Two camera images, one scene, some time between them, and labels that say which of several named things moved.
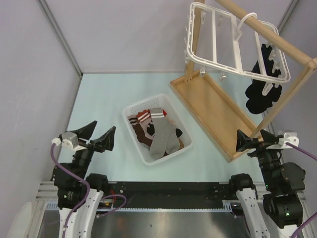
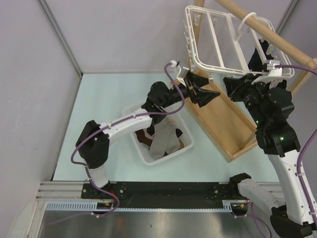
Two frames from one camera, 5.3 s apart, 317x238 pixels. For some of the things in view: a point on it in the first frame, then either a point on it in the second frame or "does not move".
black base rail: x=170 y=194 does not move
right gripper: x=243 y=141 -> x=237 y=87
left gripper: x=105 y=141 -> x=201 y=98
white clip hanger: x=218 y=39 does not move
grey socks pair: x=165 y=138 does not move
